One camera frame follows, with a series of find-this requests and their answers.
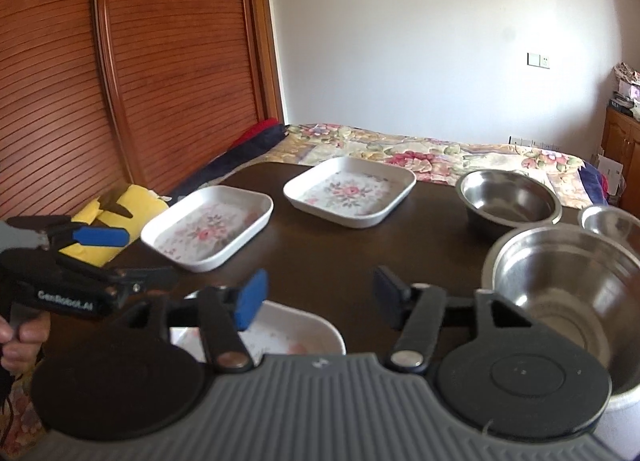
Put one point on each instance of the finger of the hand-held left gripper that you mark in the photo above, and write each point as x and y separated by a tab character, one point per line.
100	237
145	277

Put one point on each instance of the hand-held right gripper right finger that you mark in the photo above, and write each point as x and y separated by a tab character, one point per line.
386	296

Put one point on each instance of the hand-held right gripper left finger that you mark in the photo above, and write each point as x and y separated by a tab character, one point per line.
252	298

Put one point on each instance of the white floral square plate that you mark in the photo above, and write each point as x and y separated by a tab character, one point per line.
350	191
210	231
295	331

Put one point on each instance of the large steel bowl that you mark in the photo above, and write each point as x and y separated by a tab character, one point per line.
565	286

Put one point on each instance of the small steel bowl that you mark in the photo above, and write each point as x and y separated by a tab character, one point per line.
607	223

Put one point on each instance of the person's left hand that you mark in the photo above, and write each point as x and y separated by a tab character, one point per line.
27	348

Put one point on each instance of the medium steel bowl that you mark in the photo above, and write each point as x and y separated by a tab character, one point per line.
505	211

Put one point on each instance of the floral blanket with navy border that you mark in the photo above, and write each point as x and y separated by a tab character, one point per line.
450	153

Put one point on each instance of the red cloth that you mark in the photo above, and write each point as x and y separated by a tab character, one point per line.
260	128

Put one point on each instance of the wooden louvered wardrobe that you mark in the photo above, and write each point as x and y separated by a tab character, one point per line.
175	66

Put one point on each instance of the white cardboard box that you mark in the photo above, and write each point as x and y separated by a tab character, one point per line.
610	171

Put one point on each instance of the wooden cabinet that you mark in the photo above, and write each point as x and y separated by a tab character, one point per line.
622	141

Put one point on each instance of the dark books stack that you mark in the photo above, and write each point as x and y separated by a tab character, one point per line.
620	105

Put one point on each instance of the white plastic bag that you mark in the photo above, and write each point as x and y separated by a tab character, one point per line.
636	112

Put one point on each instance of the purple box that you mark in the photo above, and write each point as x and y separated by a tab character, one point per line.
629	90

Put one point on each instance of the floral paper bundle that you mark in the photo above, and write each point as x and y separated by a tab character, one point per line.
627	72

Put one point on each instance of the row of wall sockets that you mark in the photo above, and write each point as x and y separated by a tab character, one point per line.
532	143

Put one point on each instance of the white wall switch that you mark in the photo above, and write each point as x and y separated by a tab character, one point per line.
537	60

